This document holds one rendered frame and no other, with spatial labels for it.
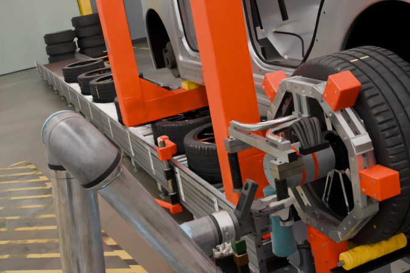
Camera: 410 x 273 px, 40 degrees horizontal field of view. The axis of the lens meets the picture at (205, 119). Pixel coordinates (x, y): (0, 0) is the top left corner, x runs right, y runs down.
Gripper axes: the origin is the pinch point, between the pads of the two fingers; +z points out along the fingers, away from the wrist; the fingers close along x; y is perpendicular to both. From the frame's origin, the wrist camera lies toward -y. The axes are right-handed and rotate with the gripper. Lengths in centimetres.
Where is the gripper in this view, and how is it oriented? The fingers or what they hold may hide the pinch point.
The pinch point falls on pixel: (288, 197)
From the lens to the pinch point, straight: 171.3
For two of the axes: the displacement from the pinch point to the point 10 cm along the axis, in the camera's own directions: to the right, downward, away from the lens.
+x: 3.7, 1.7, -9.1
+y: 1.8, 9.5, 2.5
